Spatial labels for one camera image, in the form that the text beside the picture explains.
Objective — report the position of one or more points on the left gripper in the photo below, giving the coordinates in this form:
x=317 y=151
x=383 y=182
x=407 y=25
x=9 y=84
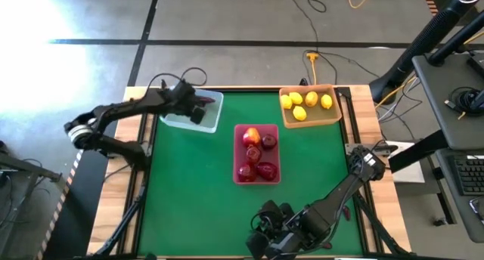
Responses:
x=183 y=95

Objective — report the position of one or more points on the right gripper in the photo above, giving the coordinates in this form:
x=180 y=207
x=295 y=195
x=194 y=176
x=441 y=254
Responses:
x=283 y=237

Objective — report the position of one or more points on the small purple sweet potato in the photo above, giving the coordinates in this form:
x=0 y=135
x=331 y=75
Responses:
x=346 y=213
x=327 y=246

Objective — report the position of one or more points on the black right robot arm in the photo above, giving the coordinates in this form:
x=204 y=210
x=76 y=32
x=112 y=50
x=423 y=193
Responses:
x=340 y=194

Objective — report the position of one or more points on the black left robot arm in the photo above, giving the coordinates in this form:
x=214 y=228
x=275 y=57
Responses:
x=125 y=107

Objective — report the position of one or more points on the clear plastic bin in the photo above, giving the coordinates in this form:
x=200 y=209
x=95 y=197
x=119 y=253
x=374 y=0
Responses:
x=211 y=120

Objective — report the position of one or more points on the pink plastic bin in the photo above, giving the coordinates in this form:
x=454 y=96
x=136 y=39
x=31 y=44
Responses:
x=275 y=158

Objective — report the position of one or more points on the green table mat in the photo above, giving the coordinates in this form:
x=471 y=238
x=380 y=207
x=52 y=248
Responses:
x=196 y=199

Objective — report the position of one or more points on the orange plastic bin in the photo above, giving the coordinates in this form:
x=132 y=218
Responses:
x=314 y=120

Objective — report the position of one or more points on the yellow power plug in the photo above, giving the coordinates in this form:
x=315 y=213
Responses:
x=312 y=57

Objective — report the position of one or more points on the white box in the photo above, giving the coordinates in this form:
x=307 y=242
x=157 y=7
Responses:
x=410 y=175

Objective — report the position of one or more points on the black floor mat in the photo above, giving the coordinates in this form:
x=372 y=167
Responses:
x=75 y=214

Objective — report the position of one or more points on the grey metal stand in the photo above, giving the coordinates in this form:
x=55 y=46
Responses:
x=30 y=168

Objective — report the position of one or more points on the dark grey keyboard tray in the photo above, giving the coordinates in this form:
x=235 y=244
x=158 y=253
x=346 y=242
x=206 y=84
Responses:
x=459 y=214

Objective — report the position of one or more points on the black phone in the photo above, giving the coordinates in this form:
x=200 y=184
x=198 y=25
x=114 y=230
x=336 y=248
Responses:
x=477 y=206

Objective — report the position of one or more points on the black keyboard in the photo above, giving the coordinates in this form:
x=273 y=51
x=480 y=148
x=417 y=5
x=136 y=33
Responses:
x=470 y=175

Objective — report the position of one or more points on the dark grey desk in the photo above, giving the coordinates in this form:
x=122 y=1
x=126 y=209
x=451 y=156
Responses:
x=438 y=112

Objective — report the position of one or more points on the black ribbed pole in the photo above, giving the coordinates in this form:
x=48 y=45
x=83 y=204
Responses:
x=427 y=37

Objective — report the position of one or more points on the black smooth pole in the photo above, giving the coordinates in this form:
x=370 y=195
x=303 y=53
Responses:
x=453 y=42

